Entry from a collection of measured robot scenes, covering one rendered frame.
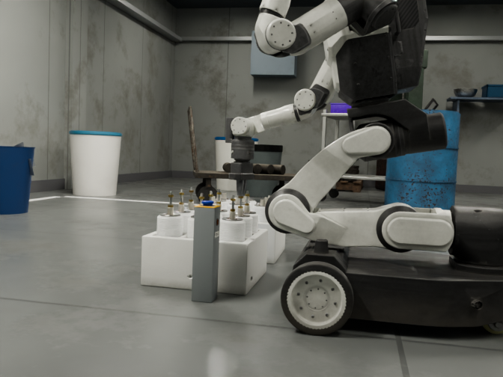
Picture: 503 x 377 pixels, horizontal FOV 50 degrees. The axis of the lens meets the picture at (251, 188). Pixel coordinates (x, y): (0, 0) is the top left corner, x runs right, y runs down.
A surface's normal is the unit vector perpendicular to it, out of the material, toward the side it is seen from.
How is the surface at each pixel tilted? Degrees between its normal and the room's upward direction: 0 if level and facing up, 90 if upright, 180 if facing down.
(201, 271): 90
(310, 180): 90
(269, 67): 90
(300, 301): 90
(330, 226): 101
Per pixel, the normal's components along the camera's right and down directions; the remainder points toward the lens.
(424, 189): -0.17, 0.06
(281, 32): 0.22, 0.13
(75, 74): 0.98, 0.05
